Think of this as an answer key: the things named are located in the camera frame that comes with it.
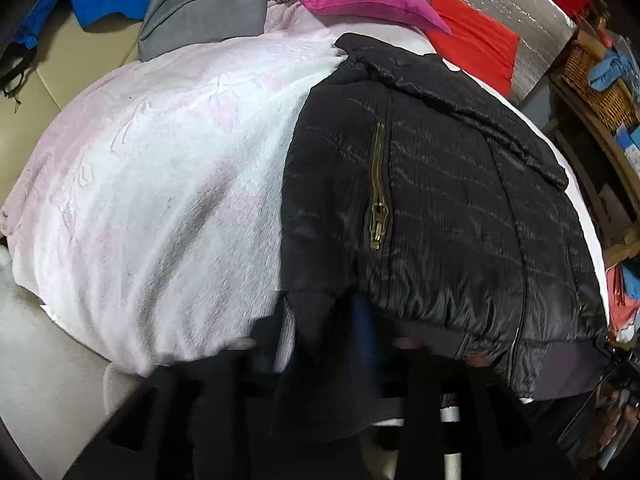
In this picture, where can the blue cardboard box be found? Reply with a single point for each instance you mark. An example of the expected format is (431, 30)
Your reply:
(631, 142)

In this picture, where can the wooden table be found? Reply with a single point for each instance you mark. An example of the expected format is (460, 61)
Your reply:
(600, 160)

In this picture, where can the white fleece blanket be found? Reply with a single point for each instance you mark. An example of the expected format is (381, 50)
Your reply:
(150, 200)

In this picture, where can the silver foil insulation mat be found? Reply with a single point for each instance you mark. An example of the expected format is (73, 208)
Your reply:
(525, 15)

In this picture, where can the person's right hand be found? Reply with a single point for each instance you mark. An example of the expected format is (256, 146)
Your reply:
(616, 410)

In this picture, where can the coral bag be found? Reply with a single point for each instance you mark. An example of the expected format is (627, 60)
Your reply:
(622, 305)

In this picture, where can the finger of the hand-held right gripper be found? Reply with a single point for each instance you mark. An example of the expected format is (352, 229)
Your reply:
(620, 357)

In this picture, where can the grey garment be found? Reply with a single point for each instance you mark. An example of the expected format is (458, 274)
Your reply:
(200, 10)

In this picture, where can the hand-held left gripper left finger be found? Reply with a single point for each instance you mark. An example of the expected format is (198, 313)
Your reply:
(215, 395)

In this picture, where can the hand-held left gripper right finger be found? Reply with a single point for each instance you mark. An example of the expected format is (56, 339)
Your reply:
(367, 332)

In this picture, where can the red pillow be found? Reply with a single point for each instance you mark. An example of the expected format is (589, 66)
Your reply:
(475, 40)

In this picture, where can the black quilted jacket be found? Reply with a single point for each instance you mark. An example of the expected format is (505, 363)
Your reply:
(450, 200)

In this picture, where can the beige sofa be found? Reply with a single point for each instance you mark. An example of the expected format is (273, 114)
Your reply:
(75, 65)

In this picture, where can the light blue cloth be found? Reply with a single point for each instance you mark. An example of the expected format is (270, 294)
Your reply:
(612, 72)

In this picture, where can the wicker basket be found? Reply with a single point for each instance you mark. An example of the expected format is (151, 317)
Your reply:
(600, 97)

